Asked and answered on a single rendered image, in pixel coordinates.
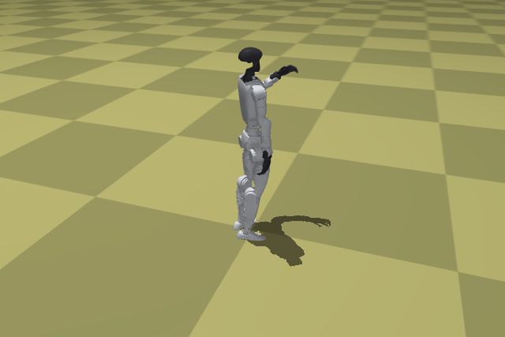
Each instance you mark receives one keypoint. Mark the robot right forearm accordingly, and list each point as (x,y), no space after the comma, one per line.
(265,137)

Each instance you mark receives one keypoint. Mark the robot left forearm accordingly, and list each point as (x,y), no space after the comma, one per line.
(268,82)

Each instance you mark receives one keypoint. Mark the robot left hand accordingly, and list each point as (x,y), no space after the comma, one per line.
(283,71)

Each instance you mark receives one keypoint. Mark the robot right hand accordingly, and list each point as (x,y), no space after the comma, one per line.
(266,164)

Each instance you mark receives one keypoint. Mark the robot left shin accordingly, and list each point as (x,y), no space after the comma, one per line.
(240,203)

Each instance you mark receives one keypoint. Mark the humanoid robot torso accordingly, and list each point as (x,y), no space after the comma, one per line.
(248,111)

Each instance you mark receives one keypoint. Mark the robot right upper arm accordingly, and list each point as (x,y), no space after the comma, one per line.
(259,96)

